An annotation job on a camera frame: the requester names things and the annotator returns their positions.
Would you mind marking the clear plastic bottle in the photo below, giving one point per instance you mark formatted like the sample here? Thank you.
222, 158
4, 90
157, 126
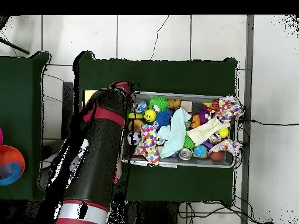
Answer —
140, 106

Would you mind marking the colourful polka-dot cloth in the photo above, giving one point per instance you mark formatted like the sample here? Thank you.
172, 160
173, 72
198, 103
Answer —
148, 142

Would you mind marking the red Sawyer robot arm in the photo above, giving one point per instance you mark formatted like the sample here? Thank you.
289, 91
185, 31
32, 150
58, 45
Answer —
93, 154

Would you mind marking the wooden box with three holes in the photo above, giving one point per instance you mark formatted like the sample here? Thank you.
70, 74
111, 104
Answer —
88, 97

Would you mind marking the shallow clear mesh bin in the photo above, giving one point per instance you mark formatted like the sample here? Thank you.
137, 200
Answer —
205, 163

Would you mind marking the yellow ball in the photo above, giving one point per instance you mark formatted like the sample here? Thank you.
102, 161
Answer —
150, 115

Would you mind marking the wooden burger toy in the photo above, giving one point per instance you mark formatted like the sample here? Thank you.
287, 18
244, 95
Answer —
136, 125

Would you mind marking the dark green tablecloth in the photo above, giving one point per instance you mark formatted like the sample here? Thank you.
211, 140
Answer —
163, 74

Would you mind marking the small soccer ball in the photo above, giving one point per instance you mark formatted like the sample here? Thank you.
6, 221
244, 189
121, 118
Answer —
133, 138

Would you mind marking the black floor stand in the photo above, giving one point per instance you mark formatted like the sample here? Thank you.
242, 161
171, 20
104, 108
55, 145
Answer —
67, 93

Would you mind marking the mint green knit cloth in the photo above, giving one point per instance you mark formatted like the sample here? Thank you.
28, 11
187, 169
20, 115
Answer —
176, 133

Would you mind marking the green spiky ball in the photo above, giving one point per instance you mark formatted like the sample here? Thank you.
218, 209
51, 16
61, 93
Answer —
188, 142

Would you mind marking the cream cloth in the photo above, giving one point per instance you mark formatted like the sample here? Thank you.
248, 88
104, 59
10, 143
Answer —
210, 129

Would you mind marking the dark green side table cloth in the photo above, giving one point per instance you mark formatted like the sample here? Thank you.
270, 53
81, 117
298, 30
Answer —
28, 116

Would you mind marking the black tripod leg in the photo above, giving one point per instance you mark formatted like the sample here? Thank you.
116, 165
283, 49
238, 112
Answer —
14, 46

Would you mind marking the red-brown ball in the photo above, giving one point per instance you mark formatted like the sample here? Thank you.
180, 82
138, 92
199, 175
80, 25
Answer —
217, 156

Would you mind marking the red and blue bowl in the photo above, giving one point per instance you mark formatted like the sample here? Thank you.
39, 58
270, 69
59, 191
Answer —
10, 165

